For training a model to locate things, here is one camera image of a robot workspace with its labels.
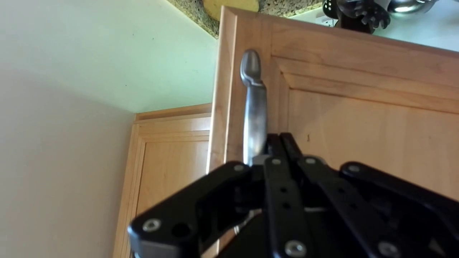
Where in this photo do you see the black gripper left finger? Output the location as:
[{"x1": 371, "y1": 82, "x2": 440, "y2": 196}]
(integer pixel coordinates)
[{"x1": 128, "y1": 161, "x2": 269, "y2": 258}]

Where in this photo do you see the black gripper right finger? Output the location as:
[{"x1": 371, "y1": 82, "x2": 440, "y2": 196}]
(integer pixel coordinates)
[{"x1": 265, "y1": 132, "x2": 459, "y2": 258}]

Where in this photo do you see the silver cabinet door handle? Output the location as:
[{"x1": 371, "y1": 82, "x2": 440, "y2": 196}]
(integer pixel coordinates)
[{"x1": 239, "y1": 47, "x2": 270, "y2": 168}]

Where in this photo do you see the wooden cabinet door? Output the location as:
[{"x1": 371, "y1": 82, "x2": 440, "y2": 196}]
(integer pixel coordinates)
[{"x1": 207, "y1": 4, "x2": 459, "y2": 258}]

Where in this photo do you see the black slotted turner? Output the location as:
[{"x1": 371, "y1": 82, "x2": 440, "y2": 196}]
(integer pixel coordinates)
[{"x1": 322, "y1": 0, "x2": 392, "y2": 35}]

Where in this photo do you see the metal ladle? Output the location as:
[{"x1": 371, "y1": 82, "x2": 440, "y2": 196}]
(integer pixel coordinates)
[{"x1": 387, "y1": 0, "x2": 438, "y2": 16}]

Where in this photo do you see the wooden wall cabinet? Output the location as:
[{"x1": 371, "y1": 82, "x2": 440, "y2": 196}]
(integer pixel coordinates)
[{"x1": 111, "y1": 102, "x2": 216, "y2": 258}]

